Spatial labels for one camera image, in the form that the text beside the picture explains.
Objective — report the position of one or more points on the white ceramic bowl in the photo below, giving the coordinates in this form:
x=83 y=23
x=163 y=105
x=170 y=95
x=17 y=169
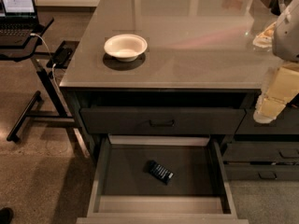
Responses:
x=125 y=48

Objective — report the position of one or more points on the right top grey drawer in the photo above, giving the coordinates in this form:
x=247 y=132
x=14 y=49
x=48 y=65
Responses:
x=287 y=122

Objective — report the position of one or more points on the grey kitchen counter cabinet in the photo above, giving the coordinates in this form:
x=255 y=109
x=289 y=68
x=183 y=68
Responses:
x=200 y=54

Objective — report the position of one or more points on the right bottom grey drawer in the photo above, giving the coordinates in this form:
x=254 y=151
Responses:
x=262 y=172

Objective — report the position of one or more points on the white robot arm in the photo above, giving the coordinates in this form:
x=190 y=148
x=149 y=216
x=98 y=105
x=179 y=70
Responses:
x=282 y=36

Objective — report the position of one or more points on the dark blueberry rxbar wrapper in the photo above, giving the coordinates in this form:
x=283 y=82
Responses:
x=160 y=172

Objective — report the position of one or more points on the black shoe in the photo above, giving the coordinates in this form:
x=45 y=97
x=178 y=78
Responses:
x=6 y=215

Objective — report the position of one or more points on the open grey middle drawer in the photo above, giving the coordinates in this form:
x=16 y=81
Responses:
x=125 y=193

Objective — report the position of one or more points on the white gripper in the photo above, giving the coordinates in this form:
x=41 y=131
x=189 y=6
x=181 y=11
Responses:
x=287 y=34

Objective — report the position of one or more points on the right middle grey drawer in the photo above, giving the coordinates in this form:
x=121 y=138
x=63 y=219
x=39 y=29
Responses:
x=261 y=152

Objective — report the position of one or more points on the black phone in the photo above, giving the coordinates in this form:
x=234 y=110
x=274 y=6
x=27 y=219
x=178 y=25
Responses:
x=62 y=55

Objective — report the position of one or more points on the dark glass jar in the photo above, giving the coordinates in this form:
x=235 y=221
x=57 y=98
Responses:
x=281 y=0

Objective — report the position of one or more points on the black laptop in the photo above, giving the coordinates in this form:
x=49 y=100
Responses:
x=18 y=19

